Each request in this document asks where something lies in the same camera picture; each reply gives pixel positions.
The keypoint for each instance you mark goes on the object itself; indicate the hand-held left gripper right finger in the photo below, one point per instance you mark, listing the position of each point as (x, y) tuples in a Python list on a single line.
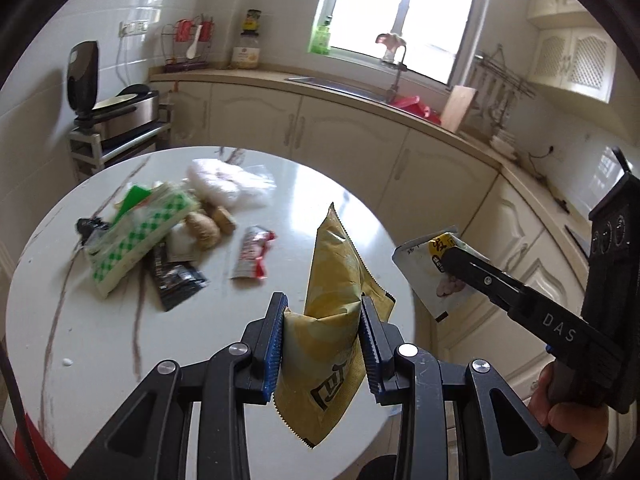
[(371, 350)]

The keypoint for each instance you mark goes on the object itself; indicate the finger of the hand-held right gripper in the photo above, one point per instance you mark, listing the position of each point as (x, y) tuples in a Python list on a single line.
[(482, 277)]

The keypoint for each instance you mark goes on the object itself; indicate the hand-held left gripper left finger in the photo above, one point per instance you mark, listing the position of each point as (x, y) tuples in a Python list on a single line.
[(272, 347)]

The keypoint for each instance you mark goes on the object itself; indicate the yellow snack bag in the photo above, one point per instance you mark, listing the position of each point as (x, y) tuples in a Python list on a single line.
[(330, 270)]

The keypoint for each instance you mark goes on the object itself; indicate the person's right hand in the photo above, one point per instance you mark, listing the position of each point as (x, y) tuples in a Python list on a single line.
[(562, 422)]

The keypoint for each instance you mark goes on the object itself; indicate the red white snack packet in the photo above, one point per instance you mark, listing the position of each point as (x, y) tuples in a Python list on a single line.
[(252, 259)]

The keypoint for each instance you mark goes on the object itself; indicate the black snack packet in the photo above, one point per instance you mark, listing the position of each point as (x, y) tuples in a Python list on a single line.
[(172, 280)]

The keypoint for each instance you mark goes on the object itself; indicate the small white sachet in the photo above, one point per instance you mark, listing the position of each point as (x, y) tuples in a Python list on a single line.
[(180, 246)]

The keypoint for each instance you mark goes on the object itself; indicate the stack of white bowls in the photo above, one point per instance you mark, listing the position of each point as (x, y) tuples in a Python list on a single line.
[(502, 141)]

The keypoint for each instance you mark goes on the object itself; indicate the wooden cutting board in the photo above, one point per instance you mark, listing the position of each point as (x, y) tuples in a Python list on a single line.
[(457, 110)]

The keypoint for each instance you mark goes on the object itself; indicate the clear crumpled plastic bag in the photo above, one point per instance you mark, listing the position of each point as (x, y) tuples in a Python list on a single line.
[(225, 180)]

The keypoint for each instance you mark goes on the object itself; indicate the green checkered tissue pack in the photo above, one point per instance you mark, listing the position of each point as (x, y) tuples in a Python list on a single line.
[(135, 240)]

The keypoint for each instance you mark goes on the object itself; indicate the red plastic basin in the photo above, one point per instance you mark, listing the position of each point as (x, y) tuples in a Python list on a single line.
[(415, 107)]

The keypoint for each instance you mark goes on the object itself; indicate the metal utensil rack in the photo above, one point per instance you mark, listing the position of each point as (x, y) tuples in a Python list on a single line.
[(500, 80)]

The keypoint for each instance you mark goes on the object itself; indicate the cream lower kitchen cabinets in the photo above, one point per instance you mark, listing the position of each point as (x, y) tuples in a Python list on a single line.
[(350, 125)]

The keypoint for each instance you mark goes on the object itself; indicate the green plastic wrapper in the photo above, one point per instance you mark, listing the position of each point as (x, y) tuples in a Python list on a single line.
[(131, 199)]

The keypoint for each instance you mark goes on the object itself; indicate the metal faucet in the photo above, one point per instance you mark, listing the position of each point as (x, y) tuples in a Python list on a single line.
[(395, 82)]

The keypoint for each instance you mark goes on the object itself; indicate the small black wrapper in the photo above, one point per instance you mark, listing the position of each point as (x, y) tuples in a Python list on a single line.
[(90, 227)]

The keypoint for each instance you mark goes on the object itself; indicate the steel sink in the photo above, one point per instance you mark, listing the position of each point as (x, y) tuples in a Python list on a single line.
[(340, 85)]

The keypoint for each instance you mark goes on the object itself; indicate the red plastic object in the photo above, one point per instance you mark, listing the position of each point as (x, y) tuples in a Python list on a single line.
[(37, 450)]

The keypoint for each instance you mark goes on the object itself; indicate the grey storage rack cart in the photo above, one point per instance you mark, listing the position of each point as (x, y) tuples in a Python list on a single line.
[(90, 154)]

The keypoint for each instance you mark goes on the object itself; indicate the green detergent bottle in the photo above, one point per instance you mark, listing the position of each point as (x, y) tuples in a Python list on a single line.
[(320, 40)]

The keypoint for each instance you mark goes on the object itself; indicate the clear jar with orange label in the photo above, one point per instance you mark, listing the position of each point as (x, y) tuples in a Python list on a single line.
[(246, 55)]

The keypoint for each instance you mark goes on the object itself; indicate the kitchen window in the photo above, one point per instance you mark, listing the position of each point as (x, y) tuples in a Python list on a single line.
[(370, 5)]

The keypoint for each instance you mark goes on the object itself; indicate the white plastic spoon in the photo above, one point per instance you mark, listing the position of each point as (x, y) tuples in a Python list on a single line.
[(192, 50)]

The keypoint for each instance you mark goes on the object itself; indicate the red cup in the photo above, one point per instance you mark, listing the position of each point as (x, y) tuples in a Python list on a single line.
[(184, 31), (207, 30)]

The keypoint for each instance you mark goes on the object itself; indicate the yellow label bottle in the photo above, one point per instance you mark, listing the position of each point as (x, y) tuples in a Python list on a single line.
[(254, 21)]

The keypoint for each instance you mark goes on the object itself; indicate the electric griddle with black lid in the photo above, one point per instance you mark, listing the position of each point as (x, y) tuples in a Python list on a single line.
[(85, 75)]

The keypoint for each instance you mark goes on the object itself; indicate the wall socket with black plug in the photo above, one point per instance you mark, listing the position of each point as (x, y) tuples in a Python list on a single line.
[(549, 150)]

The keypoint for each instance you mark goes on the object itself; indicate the cream upper wall cabinet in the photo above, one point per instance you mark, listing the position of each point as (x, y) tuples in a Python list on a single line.
[(575, 55)]

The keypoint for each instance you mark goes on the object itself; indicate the white wall outlet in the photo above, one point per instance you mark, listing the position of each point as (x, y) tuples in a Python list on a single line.
[(134, 27)]

